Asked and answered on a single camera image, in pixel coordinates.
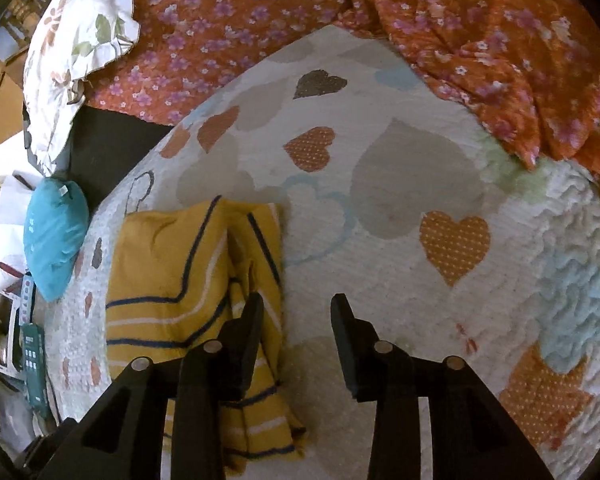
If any white plastic bag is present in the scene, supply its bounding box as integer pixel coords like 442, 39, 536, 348
0, 170, 46, 288

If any wooden furniture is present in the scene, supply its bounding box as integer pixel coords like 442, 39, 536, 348
0, 0, 81, 161

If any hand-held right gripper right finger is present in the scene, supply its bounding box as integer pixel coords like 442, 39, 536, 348
329, 293, 556, 480

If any yellow striped sweater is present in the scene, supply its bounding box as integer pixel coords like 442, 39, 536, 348
105, 197, 309, 476

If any black mattress cover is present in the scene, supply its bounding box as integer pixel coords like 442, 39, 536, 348
67, 105, 174, 211

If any teal cushion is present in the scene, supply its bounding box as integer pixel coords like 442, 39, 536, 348
23, 177, 90, 303

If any white floral pillow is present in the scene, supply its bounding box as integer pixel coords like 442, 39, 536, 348
22, 0, 141, 167

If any orange floral bedsheet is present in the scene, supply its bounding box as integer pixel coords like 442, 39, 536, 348
82, 0, 600, 235

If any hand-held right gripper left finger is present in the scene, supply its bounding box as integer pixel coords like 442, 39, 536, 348
37, 292, 265, 480

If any heart print quilt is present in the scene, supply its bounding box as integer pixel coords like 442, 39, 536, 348
42, 22, 600, 480

